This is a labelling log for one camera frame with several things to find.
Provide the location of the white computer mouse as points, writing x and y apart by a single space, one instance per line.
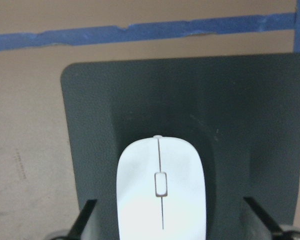
160 191

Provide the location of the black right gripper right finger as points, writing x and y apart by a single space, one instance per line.
257 224

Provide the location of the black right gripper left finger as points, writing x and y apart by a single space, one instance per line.
85 226

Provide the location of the black mousepad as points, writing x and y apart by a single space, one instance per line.
241 113

